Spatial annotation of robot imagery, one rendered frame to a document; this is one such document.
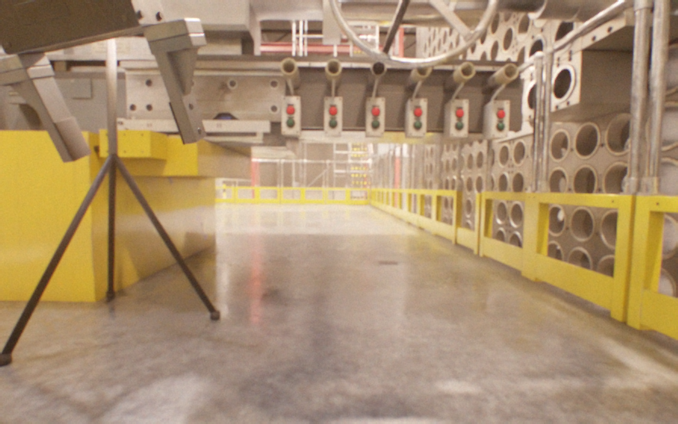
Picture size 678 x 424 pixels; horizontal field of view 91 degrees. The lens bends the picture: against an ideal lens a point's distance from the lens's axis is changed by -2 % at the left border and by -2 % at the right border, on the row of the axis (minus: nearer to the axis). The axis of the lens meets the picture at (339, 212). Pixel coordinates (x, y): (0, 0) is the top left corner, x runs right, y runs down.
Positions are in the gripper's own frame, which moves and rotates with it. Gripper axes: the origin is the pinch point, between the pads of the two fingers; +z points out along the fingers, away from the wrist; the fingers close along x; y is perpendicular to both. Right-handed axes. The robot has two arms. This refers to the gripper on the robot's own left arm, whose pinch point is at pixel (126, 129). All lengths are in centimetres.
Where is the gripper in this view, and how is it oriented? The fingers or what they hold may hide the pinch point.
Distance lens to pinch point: 40.7
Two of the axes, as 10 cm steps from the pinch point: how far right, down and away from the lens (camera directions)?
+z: 1.5, 8.8, 4.5
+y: 0.6, -4.6, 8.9
